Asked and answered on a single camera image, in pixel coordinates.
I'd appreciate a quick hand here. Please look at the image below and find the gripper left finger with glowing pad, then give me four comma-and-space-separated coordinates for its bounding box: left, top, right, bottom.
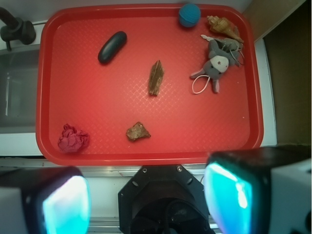
0, 167, 91, 234

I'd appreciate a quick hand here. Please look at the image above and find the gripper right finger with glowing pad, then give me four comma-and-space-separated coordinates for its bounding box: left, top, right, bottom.
203, 145, 312, 234

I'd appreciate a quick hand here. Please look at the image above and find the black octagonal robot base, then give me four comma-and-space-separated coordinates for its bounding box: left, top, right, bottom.
118, 165, 214, 234

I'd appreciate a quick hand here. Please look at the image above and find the dark green plastic pickle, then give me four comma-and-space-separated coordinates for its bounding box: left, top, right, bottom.
97, 31, 127, 64

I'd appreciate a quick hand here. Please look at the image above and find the crumpled red paper ball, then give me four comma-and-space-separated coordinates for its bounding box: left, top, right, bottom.
58, 124, 90, 153

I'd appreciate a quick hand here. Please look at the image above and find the brown rough rock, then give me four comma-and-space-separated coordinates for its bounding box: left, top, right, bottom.
126, 121, 151, 141

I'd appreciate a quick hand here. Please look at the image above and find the red plastic tray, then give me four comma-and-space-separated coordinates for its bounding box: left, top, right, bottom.
36, 4, 263, 166

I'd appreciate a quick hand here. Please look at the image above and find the steel sink basin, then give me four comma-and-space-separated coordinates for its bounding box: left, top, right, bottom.
0, 45, 39, 134

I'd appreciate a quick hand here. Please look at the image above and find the brown wood bark piece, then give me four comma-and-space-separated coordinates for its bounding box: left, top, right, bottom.
148, 60, 164, 96

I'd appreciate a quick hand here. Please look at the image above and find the tan spiral seashell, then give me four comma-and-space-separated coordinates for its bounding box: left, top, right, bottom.
207, 16, 244, 43

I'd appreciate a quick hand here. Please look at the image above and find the black faucet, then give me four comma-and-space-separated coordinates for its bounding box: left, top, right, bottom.
0, 7, 36, 51

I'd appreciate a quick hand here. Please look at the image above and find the blue ribbed ball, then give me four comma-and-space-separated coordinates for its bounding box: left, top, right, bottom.
178, 3, 201, 28

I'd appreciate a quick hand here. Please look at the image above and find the grey plush bunny keychain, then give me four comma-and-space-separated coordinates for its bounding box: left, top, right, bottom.
190, 34, 243, 95

